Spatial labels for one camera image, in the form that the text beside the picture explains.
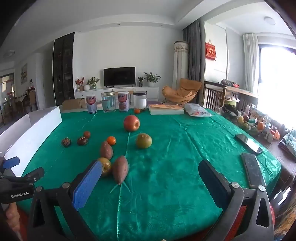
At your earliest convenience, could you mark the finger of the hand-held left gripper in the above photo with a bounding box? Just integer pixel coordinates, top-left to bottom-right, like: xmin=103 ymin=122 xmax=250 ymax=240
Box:
xmin=3 ymin=156 xmax=20 ymax=169
xmin=14 ymin=167 xmax=45 ymax=184

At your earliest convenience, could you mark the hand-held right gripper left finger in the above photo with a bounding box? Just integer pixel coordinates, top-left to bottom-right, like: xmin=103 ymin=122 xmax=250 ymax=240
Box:
xmin=27 ymin=160 xmax=103 ymax=241

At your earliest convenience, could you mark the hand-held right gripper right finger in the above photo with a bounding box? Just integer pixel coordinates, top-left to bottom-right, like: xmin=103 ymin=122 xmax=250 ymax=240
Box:
xmin=198 ymin=159 xmax=275 ymax=241

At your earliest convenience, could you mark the large sweet potato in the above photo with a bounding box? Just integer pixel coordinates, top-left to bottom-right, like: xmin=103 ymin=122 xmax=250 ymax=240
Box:
xmin=112 ymin=155 xmax=129 ymax=185

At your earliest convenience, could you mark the white board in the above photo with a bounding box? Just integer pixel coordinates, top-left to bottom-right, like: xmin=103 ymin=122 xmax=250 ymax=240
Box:
xmin=0 ymin=106 xmax=63 ymax=177

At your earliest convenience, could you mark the small sweet potato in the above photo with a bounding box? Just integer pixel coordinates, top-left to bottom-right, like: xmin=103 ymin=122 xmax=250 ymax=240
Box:
xmin=100 ymin=141 xmax=113 ymax=160

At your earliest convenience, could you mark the green-yellow pear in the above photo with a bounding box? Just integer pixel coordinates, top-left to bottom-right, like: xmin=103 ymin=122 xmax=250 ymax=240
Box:
xmin=135 ymin=133 xmax=153 ymax=149

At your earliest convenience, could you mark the person's left hand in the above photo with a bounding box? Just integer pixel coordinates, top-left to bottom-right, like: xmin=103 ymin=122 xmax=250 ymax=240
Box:
xmin=5 ymin=204 xmax=22 ymax=232

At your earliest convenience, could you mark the yellow-green round fruit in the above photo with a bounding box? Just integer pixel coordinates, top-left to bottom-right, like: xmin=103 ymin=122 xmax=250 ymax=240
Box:
xmin=97 ymin=157 xmax=112 ymax=177

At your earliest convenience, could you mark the black smartphone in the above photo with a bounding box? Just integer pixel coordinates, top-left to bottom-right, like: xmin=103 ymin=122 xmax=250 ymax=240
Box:
xmin=235 ymin=134 xmax=264 ymax=154
xmin=241 ymin=153 xmax=267 ymax=189

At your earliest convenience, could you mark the green patterned tablecloth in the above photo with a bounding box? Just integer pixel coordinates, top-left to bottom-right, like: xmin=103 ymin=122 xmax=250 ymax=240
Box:
xmin=17 ymin=107 xmax=282 ymax=241

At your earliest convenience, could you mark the fruit basket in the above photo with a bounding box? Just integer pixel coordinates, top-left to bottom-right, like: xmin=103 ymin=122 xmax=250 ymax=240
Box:
xmin=236 ymin=115 xmax=264 ymax=137

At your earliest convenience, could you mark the white plastic bag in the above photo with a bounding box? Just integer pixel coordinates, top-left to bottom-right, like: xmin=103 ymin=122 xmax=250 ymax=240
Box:
xmin=184 ymin=103 xmax=213 ymax=117

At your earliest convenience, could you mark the red apple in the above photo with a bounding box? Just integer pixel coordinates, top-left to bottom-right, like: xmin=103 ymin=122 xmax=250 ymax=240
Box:
xmin=123 ymin=115 xmax=140 ymax=132

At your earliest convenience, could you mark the brown cardboard box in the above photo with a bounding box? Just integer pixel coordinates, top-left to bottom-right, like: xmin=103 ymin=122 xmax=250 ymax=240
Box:
xmin=62 ymin=98 xmax=87 ymax=111

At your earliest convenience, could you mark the grey printed food can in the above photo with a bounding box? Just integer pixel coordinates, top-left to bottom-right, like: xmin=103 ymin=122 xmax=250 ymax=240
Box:
xmin=86 ymin=96 xmax=97 ymax=114
xmin=118 ymin=91 xmax=129 ymax=112

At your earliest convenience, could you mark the dark wooden chair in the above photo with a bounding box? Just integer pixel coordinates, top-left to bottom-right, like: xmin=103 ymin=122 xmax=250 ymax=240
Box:
xmin=202 ymin=81 xmax=227 ymax=112

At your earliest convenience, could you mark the clear glass jar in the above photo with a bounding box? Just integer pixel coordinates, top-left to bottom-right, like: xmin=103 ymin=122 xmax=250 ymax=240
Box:
xmin=101 ymin=91 xmax=117 ymax=113

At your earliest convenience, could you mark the orange lounge chair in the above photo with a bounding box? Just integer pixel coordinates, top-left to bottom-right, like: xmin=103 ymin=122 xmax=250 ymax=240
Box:
xmin=161 ymin=78 xmax=203 ymax=105

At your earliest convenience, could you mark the plastic jar with black lid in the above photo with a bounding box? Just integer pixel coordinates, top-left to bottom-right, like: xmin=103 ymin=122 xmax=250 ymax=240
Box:
xmin=133 ymin=91 xmax=147 ymax=109

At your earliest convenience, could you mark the red flower arrangement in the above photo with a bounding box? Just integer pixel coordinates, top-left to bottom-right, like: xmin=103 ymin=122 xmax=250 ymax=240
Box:
xmin=75 ymin=76 xmax=85 ymax=91

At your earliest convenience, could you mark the leafy plant in vase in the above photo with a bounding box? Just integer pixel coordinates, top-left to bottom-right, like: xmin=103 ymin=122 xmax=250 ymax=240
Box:
xmin=87 ymin=77 xmax=100 ymax=90

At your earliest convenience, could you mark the white television cabinet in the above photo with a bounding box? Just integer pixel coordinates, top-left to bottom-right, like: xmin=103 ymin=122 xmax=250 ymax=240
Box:
xmin=74 ymin=86 xmax=159 ymax=102

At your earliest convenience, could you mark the dark glass display cabinet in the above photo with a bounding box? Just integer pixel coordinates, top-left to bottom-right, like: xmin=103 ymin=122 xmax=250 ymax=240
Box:
xmin=53 ymin=32 xmax=75 ymax=106

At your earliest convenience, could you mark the black television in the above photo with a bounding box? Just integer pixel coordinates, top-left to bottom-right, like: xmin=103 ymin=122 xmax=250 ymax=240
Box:
xmin=103 ymin=67 xmax=136 ymax=87

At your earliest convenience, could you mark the large green potted plant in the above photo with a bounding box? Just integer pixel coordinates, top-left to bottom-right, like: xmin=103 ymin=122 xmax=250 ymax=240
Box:
xmin=143 ymin=72 xmax=161 ymax=87

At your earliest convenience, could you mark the covered standing air conditioner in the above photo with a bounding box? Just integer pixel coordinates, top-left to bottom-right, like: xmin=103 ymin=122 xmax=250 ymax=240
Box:
xmin=173 ymin=41 xmax=189 ymax=90

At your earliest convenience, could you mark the white curtain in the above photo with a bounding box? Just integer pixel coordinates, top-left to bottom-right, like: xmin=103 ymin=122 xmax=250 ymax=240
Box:
xmin=242 ymin=33 xmax=262 ymax=93

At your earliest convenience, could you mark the grey curtain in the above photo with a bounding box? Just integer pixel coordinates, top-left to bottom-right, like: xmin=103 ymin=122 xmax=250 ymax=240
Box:
xmin=183 ymin=20 xmax=205 ymax=103

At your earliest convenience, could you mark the framed wall painting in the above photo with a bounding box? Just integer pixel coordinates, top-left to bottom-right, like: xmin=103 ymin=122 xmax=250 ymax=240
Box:
xmin=20 ymin=63 xmax=28 ymax=84

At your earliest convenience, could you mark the red wall hanging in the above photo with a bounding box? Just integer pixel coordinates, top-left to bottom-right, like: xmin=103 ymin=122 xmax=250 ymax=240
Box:
xmin=205 ymin=40 xmax=217 ymax=61

